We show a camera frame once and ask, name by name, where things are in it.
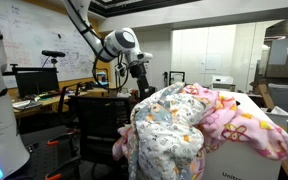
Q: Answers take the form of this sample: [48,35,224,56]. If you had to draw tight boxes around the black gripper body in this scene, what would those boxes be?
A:
[130,64,156,100]

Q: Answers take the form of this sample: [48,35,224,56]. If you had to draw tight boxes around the blue floral quilted blanket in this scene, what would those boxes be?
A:
[128,83,206,180]

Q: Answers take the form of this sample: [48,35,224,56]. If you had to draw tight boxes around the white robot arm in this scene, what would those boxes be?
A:
[62,0,155,99]

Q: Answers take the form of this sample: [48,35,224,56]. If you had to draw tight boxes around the pink fleece blanket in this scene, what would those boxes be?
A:
[112,82,288,180]

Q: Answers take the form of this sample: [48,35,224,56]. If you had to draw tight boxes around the black office chair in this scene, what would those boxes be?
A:
[70,96,131,180]

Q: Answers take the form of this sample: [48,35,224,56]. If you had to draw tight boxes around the black computer monitor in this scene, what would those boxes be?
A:
[15,68,59,97]

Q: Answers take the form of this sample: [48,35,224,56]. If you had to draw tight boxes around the whiteboard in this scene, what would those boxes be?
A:
[0,0,94,81]

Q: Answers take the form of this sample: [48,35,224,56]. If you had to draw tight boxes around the white box under blankets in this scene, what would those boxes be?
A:
[198,91,288,180]

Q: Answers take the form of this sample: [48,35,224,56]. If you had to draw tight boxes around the black camera on stand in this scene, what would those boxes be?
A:
[41,50,65,68]

